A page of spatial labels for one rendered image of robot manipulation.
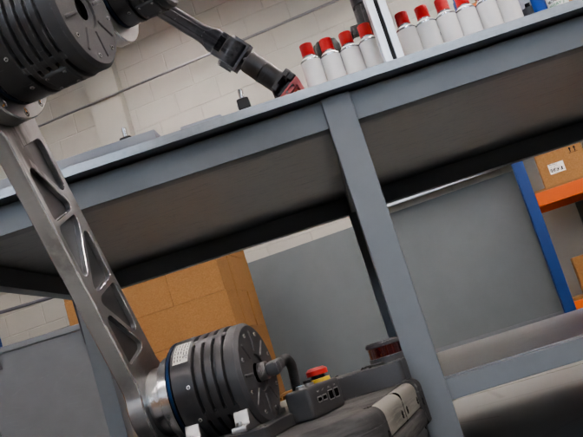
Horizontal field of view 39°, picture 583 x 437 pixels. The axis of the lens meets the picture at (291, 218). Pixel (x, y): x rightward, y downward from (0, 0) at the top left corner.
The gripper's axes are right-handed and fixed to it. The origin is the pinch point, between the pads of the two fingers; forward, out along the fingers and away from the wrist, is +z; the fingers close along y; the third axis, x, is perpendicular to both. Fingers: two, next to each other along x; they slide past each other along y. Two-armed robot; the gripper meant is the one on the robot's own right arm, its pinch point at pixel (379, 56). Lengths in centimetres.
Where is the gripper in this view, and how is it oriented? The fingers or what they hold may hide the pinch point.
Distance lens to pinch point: 221.1
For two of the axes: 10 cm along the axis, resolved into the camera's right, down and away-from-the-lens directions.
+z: 2.8, 9.5, -1.7
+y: -9.5, 2.9, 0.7
